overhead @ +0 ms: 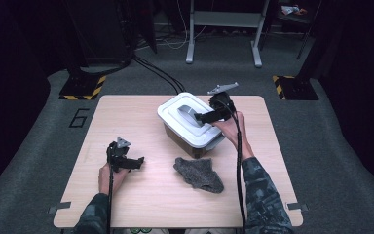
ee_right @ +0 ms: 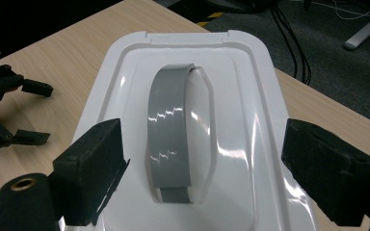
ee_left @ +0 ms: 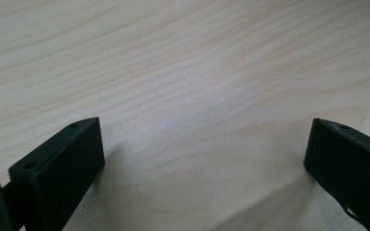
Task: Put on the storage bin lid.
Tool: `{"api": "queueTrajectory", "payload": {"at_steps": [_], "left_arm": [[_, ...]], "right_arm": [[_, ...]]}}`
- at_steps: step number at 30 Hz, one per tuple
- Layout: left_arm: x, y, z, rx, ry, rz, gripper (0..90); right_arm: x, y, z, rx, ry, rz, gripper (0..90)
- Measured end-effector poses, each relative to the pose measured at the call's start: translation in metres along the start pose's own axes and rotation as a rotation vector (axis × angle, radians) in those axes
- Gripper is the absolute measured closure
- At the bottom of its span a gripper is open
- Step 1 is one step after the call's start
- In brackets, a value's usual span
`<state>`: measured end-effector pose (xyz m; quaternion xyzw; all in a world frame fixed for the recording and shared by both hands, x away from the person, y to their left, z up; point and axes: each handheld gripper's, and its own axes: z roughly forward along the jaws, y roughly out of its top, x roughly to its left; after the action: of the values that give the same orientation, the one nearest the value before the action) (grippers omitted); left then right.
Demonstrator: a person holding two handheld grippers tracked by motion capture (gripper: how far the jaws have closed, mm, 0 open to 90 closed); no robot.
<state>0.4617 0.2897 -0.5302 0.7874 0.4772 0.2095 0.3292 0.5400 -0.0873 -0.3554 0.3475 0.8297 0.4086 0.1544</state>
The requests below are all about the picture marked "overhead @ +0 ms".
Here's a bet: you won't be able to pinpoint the brown translucent storage box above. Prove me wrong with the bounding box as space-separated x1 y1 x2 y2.
163 123 226 160

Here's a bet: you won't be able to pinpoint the person's leg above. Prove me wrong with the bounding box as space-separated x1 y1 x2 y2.
154 228 215 234

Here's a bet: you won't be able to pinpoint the white lidded plastic box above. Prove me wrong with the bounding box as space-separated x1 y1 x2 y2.
157 92 226 150

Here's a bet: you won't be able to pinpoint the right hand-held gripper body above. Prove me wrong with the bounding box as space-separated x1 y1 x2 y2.
206 82 240 120

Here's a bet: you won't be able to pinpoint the grey tape strip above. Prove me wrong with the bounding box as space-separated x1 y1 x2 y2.
48 201 72 215
286 202 310 213

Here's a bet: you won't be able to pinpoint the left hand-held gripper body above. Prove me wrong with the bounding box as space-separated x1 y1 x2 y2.
106 136 132 174

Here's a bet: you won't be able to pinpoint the black yellow striped stand base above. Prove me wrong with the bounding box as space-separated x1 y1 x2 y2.
272 75 319 101
58 75 107 101

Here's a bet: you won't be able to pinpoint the white metal desk frame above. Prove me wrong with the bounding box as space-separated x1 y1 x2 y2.
185 0 271 68

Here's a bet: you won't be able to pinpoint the left hand-held gripper black cable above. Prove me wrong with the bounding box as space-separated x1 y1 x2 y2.
106 145 115 234

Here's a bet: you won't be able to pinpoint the black floor cables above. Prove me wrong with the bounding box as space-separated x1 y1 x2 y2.
132 55 186 94

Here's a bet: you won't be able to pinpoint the person's left hand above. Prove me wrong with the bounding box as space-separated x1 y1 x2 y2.
97 163 131 196

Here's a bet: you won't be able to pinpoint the hand-held gripper black cable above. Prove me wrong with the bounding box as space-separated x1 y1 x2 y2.
213 98 247 234
106 145 115 234

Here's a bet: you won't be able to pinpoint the grey fluffy cloth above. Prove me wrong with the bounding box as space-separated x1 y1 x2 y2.
172 157 225 194

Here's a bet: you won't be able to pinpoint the black equipment cabinet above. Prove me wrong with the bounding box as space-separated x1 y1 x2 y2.
62 0 134 66

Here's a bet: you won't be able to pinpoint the person's right hand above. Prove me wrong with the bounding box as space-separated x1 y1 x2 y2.
211 111 255 161

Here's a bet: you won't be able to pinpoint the white thin cable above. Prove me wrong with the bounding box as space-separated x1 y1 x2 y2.
162 0 208 51

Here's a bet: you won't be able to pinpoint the orange and white clutter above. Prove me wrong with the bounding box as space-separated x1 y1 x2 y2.
280 4 308 17

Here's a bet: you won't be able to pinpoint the right hand-held gripper black cable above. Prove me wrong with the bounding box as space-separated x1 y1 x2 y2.
213 98 247 234

